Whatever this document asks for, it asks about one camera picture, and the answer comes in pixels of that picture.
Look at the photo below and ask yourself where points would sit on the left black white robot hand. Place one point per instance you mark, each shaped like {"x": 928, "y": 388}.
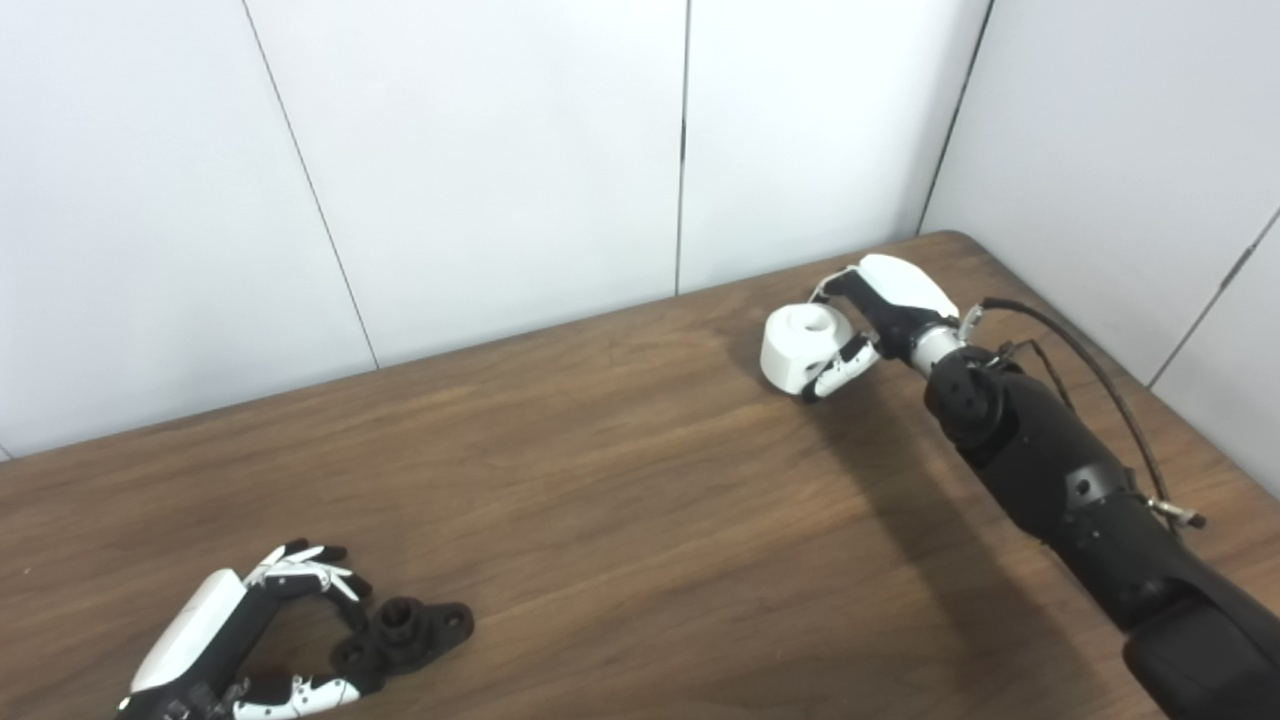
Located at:
{"x": 195, "y": 625}

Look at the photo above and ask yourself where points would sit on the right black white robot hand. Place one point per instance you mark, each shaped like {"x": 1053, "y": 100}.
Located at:
{"x": 900, "y": 290}

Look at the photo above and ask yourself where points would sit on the round white plastic piece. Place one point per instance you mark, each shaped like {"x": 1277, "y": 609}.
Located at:
{"x": 790, "y": 355}

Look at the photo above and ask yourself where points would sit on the black plastic holder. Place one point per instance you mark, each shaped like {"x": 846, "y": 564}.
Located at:
{"x": 440, "y": 625}

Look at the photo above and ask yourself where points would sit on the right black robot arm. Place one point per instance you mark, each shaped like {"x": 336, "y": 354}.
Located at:
{"x": 1050, "y": 460}

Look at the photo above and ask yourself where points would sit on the black wall panel hinge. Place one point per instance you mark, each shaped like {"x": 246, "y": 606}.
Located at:
{"x": 683, "y": 140}
{"x": 1240, "y": 262}

